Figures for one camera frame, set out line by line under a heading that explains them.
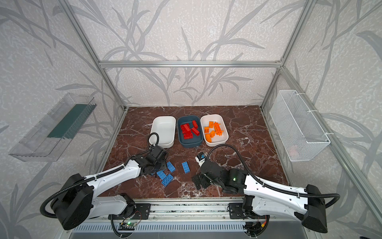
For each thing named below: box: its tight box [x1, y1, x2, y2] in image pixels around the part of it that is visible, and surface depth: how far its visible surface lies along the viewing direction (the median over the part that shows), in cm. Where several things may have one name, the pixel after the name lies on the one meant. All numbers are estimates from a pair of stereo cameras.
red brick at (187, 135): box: [182, 130, 194, 140], surface depth 104 cm
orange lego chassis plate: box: [213, 121, 224, 136], surface depth 104 cm
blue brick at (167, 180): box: [161, 173, 174, 187], surface depth 84 cm
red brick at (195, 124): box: [191, 119, 199, 130], surface depth 110 cm
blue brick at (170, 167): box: [166, 160, 176, 173], surface depth 89 cm
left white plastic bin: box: [149, 115, 177, 149], surface depth 109 cm
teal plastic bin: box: [177, 115, 204, 148], surface depth 104 cm
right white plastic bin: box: [199, 114, 230, 147], surface depth 104 cm
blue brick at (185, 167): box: [181, 161, 191, 174], surface depth 89 cm
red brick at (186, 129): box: [180, 122, 192, 135], surface depth 104 cm
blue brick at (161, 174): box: [156, 170, 167, 180], surface depth 86 cm
